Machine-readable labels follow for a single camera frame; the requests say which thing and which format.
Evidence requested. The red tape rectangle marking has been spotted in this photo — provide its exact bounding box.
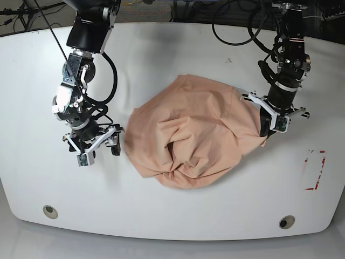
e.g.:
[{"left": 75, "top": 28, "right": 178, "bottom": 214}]
[{"left": 302, "top": 149, "right": 326, "bottom": 190}]

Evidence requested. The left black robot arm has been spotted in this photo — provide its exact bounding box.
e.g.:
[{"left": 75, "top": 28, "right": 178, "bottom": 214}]
[{"left": 239, "top": 1, "right": 311, "bottom": 137}]

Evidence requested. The white power strip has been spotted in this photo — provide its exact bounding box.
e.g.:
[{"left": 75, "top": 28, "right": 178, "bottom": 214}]
[{"left": 321, "top": 5, "right": 344, "bottom": 22}]

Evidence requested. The peach T-shirt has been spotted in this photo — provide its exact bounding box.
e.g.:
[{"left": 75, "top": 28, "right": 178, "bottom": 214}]
[{"left": 124, "top": 74, "right": 266, "bottom": 189}]

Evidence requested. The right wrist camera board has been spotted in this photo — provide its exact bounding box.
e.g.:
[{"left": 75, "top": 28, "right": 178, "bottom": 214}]
[{"left": 77, "top": 154, "right": 89, "bottom": 167}]

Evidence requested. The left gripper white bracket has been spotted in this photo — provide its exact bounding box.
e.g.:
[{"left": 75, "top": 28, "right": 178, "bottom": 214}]
[{"left": 241, "top": 92, "right": 310, "bottom": 137}]

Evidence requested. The right table grommet hole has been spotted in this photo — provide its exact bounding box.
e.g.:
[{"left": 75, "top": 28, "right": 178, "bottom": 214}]
[{"left": 279, "top": 215, "right": 295, "bottom": 229}]

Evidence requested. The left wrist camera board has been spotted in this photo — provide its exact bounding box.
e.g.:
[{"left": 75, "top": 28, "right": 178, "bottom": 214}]
[{"left": 274, "top": 116, "right": 289, "bottom": 133}]

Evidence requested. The left table grommet hole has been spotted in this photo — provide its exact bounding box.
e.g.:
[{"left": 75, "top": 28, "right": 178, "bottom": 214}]
[{"left": 43, "top": 206, "right": 58, "bottom": 219}]

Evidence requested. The black tripod stand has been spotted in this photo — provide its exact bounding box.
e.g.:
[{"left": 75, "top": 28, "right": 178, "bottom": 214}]
[{"left": 0, "top": 0, "right": 68, "bottom": 32}]

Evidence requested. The table grommet hole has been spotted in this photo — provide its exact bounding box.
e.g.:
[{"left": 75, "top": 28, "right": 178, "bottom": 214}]
[
  {"left": 43, "top": 206, "right": 58, "bottom": 219},
  {"left": 279, "top": 215, "right": 295, "bottom": 229}
]

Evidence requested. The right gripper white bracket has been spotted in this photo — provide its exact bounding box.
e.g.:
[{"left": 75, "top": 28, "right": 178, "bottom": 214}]
[{"left": 63, "top": 124, "right": 125, "bottom": 159}]

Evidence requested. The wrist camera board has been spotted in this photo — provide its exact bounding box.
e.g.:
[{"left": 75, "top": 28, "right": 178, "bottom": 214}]
[
  {"left": 77, "top": 154, "right": 89, "bottom": 167},
  {"left": 274, "top": 116, "right": 289, "bottom": 133}
]

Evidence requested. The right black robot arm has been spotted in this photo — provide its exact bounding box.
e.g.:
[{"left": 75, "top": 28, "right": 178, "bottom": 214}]
[{"left": 52, "top": 1, "right": 123, "bottom": 166}]

